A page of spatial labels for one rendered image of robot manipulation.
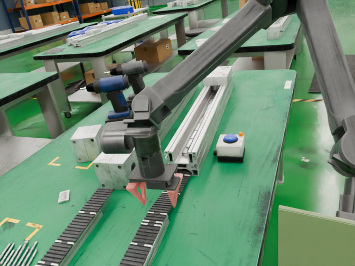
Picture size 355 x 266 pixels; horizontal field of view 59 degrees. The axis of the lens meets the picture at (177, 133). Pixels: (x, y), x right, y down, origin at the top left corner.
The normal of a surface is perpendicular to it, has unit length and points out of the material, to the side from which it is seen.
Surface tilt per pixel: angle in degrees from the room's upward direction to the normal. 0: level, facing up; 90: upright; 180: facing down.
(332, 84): 46
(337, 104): 39
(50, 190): 0
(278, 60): 90
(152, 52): 89
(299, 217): 90
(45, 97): 90
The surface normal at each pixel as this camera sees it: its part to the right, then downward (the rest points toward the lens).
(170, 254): -0.14, -0.89
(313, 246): -0.47, 0.46
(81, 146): -0.03, 0.45
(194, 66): -0.22, -0.24
